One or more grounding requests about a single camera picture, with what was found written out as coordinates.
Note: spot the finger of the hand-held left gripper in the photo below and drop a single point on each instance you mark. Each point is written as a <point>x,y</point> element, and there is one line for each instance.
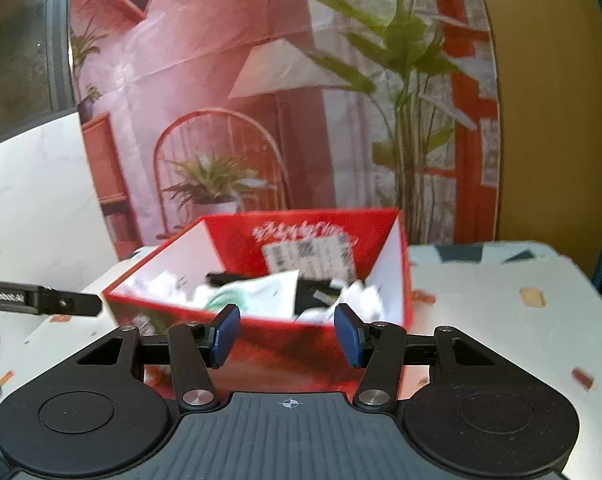
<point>71,302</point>

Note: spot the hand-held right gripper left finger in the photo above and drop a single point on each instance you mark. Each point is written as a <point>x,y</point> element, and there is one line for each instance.
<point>226,335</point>

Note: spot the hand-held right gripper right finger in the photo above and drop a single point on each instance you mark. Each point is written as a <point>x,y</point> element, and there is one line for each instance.
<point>347,335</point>

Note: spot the white cloth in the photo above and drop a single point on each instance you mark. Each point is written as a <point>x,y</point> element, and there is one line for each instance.
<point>361,300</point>
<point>161,285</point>

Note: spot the mint green white sock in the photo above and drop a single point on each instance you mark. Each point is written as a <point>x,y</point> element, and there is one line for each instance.
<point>251,292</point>

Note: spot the black cloth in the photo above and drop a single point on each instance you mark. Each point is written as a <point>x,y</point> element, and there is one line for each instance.
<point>308,295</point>

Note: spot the red cardboard box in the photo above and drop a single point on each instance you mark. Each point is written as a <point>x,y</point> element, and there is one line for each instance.
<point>231,240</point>

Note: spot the dark glass window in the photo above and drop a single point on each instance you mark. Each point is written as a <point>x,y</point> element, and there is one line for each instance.
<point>16,35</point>

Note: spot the yellow wooden panel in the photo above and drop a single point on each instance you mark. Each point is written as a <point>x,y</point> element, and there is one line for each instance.
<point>546,135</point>

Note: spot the printed room scene wall tapestry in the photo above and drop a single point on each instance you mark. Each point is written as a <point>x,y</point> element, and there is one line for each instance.
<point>231,85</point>

